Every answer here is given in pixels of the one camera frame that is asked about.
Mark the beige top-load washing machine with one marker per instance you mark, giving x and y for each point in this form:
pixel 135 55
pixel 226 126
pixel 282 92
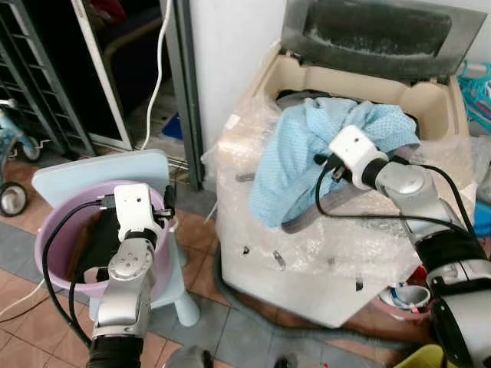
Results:
pixel 307 291

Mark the light blue dotted garment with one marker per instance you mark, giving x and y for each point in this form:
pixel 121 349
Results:
pixel 295 153

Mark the white door frame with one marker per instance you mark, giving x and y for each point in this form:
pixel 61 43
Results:
pixel 103 84

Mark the grey robot foot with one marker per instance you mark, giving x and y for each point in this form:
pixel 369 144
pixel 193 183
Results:
pixel 188 358

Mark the dark sliding door frame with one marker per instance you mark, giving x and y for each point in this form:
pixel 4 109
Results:
pixel 188 92

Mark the clear bubble wrap sheet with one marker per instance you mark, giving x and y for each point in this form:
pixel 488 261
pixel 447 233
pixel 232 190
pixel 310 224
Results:
pixel 307 249

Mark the pink plastic basin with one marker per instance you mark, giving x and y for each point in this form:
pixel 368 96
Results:
pixel 61 230

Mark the dark garment in basin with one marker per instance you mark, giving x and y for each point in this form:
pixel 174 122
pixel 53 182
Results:
pixel 96 245

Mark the blue plastic tub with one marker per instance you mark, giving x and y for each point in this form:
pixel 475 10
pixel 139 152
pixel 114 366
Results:
pixel 482 218

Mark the black metal shelf rack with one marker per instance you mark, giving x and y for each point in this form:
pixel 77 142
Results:
pixel 38 69

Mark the light blue plastic stool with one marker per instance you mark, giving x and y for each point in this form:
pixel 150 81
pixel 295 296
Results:
pixel 84 172

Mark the grey garment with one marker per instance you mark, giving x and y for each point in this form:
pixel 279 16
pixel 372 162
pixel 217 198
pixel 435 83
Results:
pixel 337 213

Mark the yellow plastic container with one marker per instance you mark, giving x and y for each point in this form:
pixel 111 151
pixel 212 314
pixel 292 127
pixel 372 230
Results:
pixel 418 359

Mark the white cup with red print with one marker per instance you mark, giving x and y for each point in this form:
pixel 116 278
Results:
pixel 406 297

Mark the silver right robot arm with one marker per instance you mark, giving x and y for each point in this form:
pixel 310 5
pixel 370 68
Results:
pixel 418 199

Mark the grey washing machine lid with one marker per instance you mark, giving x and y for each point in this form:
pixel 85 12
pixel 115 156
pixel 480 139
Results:
pixel 383 34

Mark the blue child tricycle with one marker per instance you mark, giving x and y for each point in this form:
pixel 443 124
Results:
pixel 11 195

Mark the teal plastic clothes hangers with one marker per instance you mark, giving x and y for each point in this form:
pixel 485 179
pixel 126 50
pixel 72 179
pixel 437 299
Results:
pixel 477 100

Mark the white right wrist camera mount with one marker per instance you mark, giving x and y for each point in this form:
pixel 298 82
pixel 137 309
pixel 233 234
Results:
pixel 357 147

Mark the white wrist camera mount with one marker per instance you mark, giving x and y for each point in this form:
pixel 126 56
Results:
pixel 357 147
pixel 136 207

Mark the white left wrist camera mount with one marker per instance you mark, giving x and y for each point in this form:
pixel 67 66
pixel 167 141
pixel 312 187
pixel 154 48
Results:
pixel 136 207

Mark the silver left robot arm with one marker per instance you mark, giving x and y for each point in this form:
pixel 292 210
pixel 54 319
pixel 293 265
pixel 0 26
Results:
pixel 126 284

